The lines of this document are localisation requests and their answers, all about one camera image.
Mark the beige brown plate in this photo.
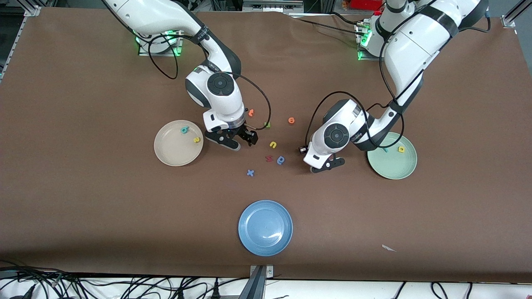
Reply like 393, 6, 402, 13
154, 120, 204, 167

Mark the blue plate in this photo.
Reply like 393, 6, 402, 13
238, 200, 293, 257

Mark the pale green plate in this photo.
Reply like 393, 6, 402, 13
367, 132, 418, 180

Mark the red box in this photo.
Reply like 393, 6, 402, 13
350, 0, 384, 11

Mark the large table cover sheet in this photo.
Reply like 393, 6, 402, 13
0, 7, 532, 284

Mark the aluminium corner profile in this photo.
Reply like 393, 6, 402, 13
501, 0, 532, 29
0, 5, 42, 81

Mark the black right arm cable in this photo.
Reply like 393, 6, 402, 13
148, 25, 272, 131

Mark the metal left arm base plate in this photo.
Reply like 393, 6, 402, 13
358, 49, 387, 62

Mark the long black base cable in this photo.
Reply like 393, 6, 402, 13
291, 15, 366, 36

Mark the grey metal frame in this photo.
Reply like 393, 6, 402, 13
242, 0, 305, 13

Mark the short black base cable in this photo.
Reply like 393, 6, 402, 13
332, 12, 360, 25

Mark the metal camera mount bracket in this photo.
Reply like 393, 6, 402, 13
239, 265, 275, 299

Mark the black cable tangle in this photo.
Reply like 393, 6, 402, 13
0, 260, 250, 299

